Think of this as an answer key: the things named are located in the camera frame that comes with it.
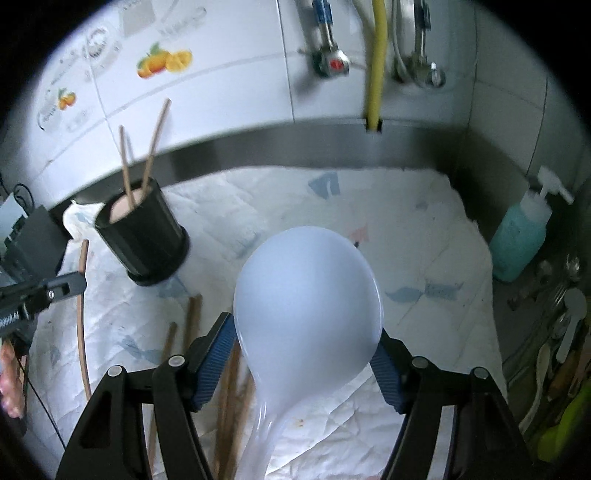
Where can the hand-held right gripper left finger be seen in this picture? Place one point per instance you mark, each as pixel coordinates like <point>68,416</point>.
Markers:
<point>217,360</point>

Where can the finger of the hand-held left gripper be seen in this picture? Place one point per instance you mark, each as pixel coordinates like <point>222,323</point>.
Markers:
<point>60,288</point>

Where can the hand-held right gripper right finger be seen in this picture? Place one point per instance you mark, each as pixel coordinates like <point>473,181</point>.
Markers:
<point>385,378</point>

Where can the dark brown wooden chopstick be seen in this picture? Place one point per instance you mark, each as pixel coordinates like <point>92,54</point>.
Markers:
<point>194,318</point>
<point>244,424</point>
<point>226,415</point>

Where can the thin reddish wooden chopstick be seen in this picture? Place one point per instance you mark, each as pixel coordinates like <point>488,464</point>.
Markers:
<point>81,332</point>

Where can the black utensil holder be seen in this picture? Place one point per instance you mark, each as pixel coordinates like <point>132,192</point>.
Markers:
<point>143,240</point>

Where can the white plastic rice spoon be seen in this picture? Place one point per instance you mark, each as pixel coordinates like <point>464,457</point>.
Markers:
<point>304,300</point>

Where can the light bamboo chopstick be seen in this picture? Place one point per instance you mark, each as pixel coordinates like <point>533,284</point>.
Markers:
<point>124,161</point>
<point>154,138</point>

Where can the person's left hand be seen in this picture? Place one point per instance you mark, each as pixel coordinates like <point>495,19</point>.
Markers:
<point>10,383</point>

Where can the white quilted mat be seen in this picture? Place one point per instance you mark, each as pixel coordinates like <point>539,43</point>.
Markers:
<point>415,240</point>

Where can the green plastic object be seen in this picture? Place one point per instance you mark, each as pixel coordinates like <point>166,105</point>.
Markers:
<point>563,424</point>

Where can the teal soap pump bottle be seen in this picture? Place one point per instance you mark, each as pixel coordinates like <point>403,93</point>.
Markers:
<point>517,240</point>

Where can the white plastic utensil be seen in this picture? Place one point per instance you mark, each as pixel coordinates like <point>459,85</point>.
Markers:
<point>572,318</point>

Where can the metal valve with red knob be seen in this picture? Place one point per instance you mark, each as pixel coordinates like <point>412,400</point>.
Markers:
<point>332,64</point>

